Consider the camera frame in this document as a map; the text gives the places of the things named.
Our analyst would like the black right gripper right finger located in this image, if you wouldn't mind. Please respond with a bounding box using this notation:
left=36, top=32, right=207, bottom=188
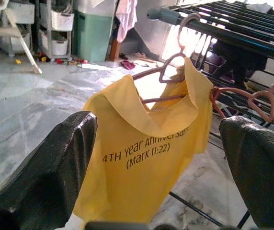
left=219, top=116, right=274, bottom=230

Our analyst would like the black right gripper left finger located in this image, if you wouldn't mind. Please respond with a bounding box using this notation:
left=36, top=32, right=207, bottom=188
left=0, top=110, right=98, bottom=230

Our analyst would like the yellow printed shirt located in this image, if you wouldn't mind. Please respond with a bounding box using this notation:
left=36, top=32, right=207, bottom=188
left=72, top=57, right=214, bottom=230

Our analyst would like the black cloth bundle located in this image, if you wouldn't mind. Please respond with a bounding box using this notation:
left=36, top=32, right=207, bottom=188
left=211, top=40, right=268, bottom=89

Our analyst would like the maroon cloth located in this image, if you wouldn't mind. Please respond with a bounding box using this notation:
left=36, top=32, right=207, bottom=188
left=121, top=59, right=137, bottom=70

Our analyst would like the black metal drying rack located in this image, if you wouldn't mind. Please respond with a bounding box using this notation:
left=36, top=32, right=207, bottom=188
left=146, top=0, right=274, bottom=228

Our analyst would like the green storage bin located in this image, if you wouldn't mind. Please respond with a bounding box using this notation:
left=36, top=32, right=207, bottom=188
left=73, top=0, right=118, bottom=63

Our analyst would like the white drawer cart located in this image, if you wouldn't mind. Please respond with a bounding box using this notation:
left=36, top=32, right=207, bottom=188
left=35, top=0, right=75, bottom=59

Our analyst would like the pink hanging towel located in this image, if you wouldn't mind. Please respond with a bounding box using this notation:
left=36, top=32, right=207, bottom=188
left=115, top=0, right=137, bottom=44

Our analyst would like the brown wooden post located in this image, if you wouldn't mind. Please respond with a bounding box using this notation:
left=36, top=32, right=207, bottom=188
left=108, top=38, right=122, bottom=62

